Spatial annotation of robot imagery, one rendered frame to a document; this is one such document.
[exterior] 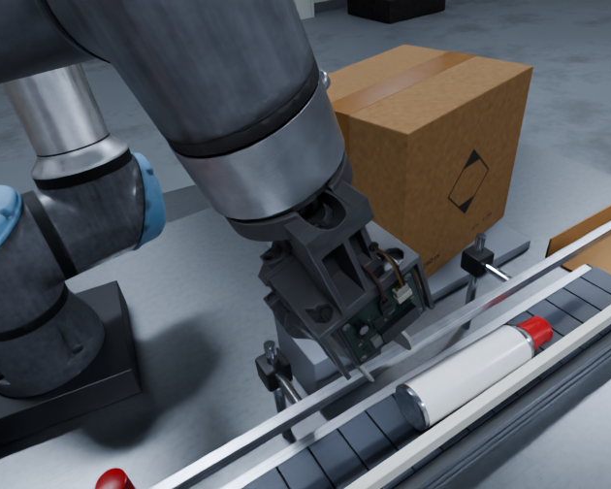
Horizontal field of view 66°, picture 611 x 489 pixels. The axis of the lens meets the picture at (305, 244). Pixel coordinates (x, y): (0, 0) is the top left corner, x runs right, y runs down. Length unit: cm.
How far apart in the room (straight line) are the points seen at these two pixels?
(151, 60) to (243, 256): 71
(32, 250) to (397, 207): 44
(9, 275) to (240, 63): 47
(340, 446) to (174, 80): 44
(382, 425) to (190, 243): 54
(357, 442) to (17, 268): 42
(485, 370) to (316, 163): 40
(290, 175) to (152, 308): 64
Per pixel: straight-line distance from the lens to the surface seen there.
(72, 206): 61
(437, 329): 54
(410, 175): 61
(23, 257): 61
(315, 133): 20
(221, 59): 18
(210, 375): 69
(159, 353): 74
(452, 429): 53
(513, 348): 59
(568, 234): 90
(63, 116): 60
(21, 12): 25
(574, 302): 74
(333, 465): 54
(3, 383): 71
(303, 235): 21
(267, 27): 18
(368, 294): 25
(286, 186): 20
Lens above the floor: 136
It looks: 37 degrees down
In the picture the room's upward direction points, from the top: 6 degrees counter-clockwise
